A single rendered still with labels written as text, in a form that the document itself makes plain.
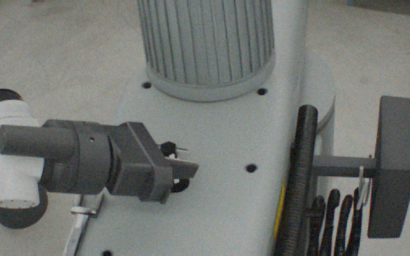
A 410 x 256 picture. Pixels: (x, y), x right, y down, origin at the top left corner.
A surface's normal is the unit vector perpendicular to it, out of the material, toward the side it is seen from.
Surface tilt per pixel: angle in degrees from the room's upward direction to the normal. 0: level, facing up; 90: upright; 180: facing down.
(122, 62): 0
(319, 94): 0
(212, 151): 0
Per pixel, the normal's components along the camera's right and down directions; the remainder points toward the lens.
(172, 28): -0.42, 0.65
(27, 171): 0.57, -0.29
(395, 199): -0.19, 0.69
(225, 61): 0.25, 0.65
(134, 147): 0.38, -0.81
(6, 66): -0.09, -0.72
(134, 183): 0.44, 0.58
